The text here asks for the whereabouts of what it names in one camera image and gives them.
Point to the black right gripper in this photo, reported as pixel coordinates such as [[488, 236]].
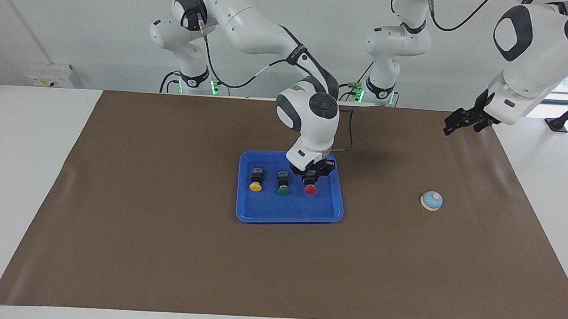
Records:
[[320, 165]]

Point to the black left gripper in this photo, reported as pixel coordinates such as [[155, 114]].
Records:
[[484, 110]]

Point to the red mushroom push button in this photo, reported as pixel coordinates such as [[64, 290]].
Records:
[[310, 189]]

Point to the green mushroom push button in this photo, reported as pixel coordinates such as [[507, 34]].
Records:
[[282, 189]]

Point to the yellow mushroom push button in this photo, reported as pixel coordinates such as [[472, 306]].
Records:
[[255, 186]]

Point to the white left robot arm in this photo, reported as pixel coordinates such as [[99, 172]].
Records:
[[531, 61]]

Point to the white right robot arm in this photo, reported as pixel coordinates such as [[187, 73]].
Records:
[[311, 121]]

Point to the blue plastic tray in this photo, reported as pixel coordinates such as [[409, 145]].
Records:
[[286, 209]]

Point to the light blue service bell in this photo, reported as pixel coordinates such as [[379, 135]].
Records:
[[431, 201]]

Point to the brown table mat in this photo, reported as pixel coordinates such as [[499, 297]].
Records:
[[282, 268]]

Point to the white wall socket box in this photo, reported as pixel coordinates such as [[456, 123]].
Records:
[[50, 76]]

